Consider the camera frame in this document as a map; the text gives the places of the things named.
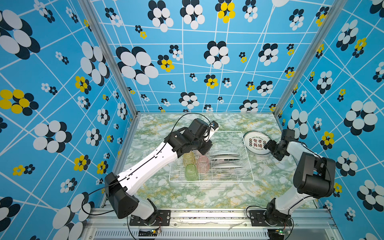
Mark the red lettered white plate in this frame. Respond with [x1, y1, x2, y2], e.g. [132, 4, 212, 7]
[243, 131, 271, 156]

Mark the small white plate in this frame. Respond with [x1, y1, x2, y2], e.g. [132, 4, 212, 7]
[210, 153, 240, 159]

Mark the green rimmed plate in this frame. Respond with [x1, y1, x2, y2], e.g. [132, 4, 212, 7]
[211, 158, 240, 164]

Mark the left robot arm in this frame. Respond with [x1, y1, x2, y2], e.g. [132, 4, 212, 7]
[105, 118, 219, 223]

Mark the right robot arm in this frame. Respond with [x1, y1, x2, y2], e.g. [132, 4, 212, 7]
[264, 129, 336, 226]

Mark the white plate in rack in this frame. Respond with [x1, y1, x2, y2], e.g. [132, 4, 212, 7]
[212, 164, 242, 169]

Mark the yellow drinking glass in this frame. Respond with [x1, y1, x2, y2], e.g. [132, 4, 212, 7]
[183, 151, 196, 167]

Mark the pink drinking glass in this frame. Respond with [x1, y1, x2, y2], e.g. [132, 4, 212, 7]
[197, 156, 210, 174]

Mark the green drinking glass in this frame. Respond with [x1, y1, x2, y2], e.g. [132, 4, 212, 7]
[185, 164, 199, 181]

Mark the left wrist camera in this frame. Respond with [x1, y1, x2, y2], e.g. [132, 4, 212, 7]
[209, 121, 219, 139]

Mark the white wire dish rack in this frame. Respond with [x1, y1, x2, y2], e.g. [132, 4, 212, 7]
[169, 131, 254, 184]

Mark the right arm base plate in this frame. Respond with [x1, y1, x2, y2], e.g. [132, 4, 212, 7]
[248, 210, 293, 227]

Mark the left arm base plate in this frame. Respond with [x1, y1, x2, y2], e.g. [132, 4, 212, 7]
[128, 210, 171, 227]

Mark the aluminium front rail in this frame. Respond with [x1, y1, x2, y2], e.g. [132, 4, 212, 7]
[81, 208, 342, 240]

